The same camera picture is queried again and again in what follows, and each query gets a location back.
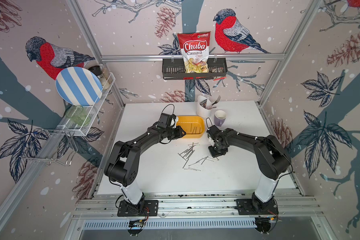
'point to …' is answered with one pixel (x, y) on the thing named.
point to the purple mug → (219, 117)
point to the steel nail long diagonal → (198, 161)
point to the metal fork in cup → (217, 100)
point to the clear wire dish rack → (58, 143)
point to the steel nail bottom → (192, 169)
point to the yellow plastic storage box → (194, 126)
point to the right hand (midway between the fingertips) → (214, 154)
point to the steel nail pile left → (186, 154)
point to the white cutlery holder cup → (204, 107)
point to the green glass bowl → (78, 116)
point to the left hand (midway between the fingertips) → (187, 130)
